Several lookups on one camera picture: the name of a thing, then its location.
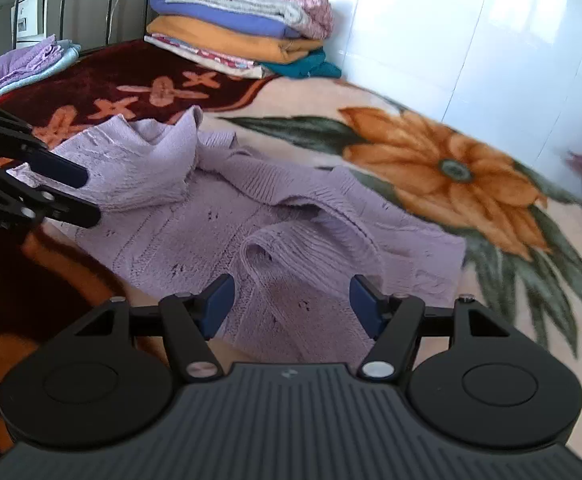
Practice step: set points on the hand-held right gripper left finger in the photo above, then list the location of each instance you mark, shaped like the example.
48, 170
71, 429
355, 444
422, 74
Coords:
218, 305

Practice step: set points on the purple folded garment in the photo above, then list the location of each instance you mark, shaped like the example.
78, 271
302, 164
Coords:
221, 17

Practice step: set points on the light blue folded cloth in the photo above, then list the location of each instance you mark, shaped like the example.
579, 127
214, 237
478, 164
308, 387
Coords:
46, 67

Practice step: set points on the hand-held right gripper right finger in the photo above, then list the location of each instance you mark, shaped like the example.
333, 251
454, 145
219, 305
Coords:
363, 307

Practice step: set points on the floral fleece blanket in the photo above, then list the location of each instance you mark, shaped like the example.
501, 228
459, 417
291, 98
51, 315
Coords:
446, 170

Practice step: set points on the grey ribbed panel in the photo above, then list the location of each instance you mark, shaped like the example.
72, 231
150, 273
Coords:
86, 10

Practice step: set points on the grey white folded garment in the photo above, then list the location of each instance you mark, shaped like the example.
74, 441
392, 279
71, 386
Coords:
231, 2

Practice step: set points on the teal folded garment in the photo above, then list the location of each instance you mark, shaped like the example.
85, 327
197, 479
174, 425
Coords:
306, 67

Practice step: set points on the lilac knit sweater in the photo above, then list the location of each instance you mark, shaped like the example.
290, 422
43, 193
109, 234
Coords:
296, 230

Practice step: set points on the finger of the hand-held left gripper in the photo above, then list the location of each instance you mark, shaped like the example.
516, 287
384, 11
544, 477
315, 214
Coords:
71, 212
63, 170

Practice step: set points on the pink patterned folded cloth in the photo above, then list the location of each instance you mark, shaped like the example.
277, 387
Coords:
206, 57

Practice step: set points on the lilac folded cloth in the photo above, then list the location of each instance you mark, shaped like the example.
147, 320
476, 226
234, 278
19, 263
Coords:
26, 60

